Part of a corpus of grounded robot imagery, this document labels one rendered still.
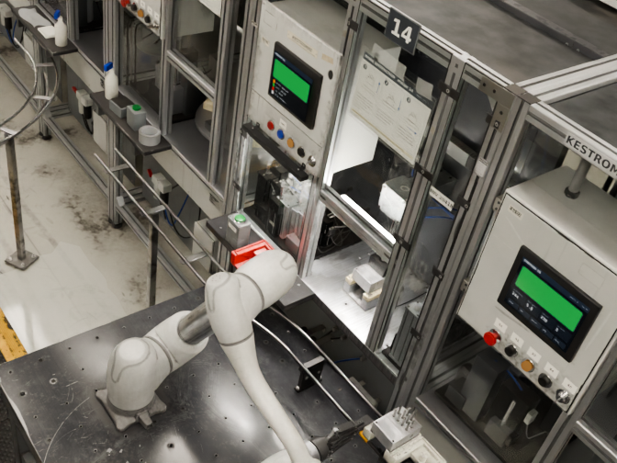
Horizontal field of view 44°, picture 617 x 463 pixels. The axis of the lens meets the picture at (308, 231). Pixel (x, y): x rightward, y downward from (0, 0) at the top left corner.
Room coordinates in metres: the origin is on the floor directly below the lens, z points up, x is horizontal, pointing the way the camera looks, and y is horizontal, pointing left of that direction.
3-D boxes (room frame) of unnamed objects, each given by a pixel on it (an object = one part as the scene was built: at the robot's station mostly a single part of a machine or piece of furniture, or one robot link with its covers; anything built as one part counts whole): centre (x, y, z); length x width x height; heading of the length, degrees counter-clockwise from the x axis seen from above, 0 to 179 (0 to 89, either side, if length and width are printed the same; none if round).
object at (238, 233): (2.26, 0.26, 0.97); 0.08 x 0.08 x 0.12; 45
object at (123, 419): (1.58, 0.46, 0.71); 0.22 x 0.18 x 0.06; 45
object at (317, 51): (2.36, 0.08, 1.60); 0.42 x 0.29 x 0.46; 45
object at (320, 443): (1.44, -0.18, 0.88); 0.09 x 0.07 x 0.08; 135
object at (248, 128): (2.27, 0.17, 1.37); 0.36 x 0.04 x 0.04; 45
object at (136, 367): (1.60, 0.47, 0.85); 0.18 x 0.16 x 0.22; 150
